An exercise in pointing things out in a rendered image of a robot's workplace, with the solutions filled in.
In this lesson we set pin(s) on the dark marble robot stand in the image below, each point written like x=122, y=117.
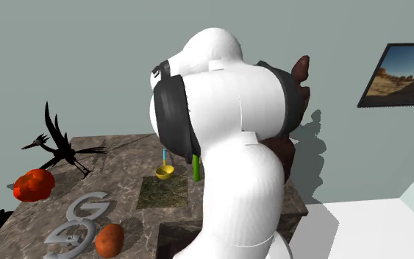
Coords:
x=174, y=240

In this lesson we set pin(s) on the silver letter sculpture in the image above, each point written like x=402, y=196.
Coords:
x=84, y=209

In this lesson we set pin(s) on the brown marble table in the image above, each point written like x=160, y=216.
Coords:
x=127, y=157

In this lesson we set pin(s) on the brown potato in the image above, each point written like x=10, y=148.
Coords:
x=110, y=241

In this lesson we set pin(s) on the framed desert wall picture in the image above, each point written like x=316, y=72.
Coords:
x=400, y=77

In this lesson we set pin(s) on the red orange tomato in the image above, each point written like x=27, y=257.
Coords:
x=34, y=184

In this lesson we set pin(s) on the green cylinder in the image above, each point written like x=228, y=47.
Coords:
x=196, y=168

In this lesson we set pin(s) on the brown figure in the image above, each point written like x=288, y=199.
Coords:
x=301, y=71

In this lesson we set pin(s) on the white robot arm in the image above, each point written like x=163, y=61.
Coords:
x=235, y=107

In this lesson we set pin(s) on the mossy green square mat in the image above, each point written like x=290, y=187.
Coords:
x=163, y=193

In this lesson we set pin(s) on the black bird figure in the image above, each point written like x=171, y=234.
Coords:
x=63, y=149

